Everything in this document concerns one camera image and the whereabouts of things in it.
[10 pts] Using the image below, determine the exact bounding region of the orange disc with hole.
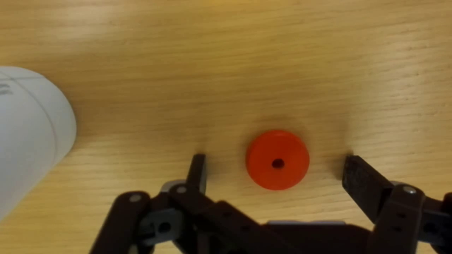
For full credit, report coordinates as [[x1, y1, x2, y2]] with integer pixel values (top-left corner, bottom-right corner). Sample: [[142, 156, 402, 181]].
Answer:
[[245, 128, 311, 191]]

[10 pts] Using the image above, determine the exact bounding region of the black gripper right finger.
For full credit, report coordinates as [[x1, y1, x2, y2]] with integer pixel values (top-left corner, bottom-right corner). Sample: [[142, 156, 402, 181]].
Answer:
[[342, 153, 452, 254]]

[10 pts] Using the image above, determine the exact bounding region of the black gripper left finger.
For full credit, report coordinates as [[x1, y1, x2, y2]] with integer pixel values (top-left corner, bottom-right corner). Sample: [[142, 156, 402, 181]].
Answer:
[[89, 153, 303, 254]]

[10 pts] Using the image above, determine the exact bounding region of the white paper cup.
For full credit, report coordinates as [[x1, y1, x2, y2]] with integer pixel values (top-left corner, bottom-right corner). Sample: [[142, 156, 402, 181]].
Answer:
[[0, 64, 78, 222]]

